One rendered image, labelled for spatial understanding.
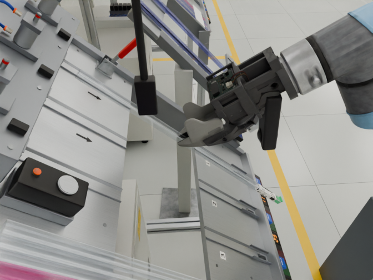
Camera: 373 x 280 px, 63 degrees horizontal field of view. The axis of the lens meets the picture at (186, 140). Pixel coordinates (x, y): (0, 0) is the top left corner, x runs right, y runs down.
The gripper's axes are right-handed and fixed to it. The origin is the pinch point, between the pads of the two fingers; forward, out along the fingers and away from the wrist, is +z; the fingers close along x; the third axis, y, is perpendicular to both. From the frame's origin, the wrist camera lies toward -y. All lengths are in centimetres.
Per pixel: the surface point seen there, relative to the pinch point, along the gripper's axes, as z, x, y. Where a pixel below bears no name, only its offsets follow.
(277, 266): -2.1, 13.6, -29.6
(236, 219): 1.7, 4.8, -21.9
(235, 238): 2.2, 9.9, -20.0
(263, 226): -1.3, 4.2, -29.6
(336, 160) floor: -27, -78, -132
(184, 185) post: 38, -47, -62
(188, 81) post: 6.4, -46.1, -16.2
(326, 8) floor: -103, -313, -177
